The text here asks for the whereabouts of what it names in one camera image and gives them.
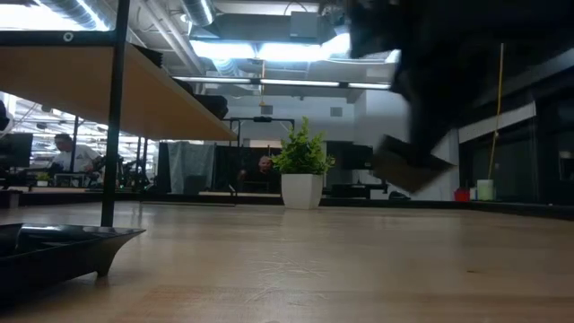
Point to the black background rig frame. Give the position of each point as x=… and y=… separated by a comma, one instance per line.
x=262, y=119

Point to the small black dome object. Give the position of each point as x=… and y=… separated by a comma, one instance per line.
x=398, y=195

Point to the wooden shelf with black frame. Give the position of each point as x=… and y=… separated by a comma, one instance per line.
x=58, y=81

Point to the square wall vent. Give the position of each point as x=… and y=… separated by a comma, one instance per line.
x=266, y=110
x=336, y=111

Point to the black background monitor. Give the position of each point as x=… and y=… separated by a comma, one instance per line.
x=15, y=150

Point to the small red object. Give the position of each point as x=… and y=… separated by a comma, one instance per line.
x=462, y=195

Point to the pale green cup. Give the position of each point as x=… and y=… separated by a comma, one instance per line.
x=484, y=189

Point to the background wooden table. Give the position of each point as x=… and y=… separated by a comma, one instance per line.
x=67, y=195

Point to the background black robot arm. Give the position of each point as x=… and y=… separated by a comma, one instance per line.
x=130, y=172

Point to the long ceiling light fixture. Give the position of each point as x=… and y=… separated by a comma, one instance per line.
x=296, y=82

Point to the black monitor on stand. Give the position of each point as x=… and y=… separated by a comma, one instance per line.
x=354, y=157

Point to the grey curtain panel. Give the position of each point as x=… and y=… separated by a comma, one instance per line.
x=190, y=163

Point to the green plant in white pot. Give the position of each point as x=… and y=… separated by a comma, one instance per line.
x=302, y=152

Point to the person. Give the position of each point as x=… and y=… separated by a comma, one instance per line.
x=264, y=172
x=74, y=157

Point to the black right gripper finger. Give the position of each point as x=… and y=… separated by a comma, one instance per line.
x=432, y=125

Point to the small background plant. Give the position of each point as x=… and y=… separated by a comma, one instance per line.
x=42, y=178

